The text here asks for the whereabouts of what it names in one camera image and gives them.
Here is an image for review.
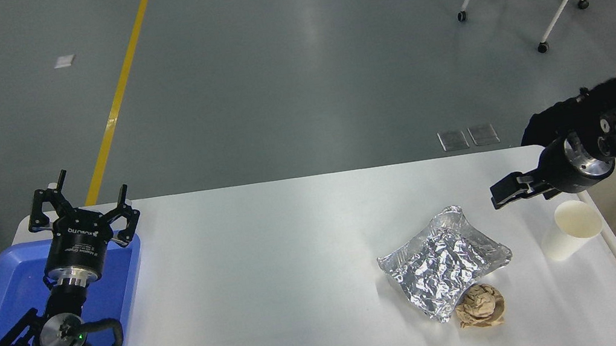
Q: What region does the white paper cup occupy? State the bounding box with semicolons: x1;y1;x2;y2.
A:
534;196;608;264

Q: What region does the person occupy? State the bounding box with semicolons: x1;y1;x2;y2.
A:
508;36;616;150

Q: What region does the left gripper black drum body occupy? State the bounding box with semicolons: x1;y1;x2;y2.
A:
37;205;124;281

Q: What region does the metal floor plate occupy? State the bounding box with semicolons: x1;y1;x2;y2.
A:
467;122;501;147
437;128;470;153

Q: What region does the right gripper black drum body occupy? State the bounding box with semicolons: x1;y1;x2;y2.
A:
535;132;598;199

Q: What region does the crumpled tan paper ball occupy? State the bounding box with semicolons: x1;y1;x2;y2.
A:
452;281;509;332

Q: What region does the crumpled silver foil tray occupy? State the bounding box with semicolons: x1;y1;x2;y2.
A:
370;197;521;332

